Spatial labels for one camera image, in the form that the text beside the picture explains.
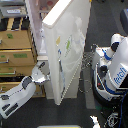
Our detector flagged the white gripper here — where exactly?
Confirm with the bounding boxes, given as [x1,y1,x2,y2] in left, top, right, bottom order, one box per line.
[31,62,51,85]

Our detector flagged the white fridge door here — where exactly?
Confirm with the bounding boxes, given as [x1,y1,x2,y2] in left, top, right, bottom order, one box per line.
[43,0,91,105]

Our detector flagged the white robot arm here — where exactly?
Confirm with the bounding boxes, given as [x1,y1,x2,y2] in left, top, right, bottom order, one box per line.
[0,62,50,119]

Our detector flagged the wooden drawer cabinet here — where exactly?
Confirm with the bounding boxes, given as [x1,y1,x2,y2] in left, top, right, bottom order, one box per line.
[0,16,47,100]

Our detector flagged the green android sticker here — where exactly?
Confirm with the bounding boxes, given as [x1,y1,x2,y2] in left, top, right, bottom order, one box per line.
[64,35,72,57]

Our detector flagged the white refrigerator cabinet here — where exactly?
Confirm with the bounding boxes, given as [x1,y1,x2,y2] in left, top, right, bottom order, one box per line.
[23,0,93,100]

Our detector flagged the white blue robot body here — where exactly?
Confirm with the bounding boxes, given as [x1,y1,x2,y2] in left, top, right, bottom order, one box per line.
[92,34,128,106]

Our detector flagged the grey box on cabinet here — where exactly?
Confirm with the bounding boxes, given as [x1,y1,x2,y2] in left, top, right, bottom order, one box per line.
[0,6,27,17]

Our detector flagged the coiled grey cable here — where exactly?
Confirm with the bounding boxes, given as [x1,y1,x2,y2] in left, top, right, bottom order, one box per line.
[78,43,100,94]

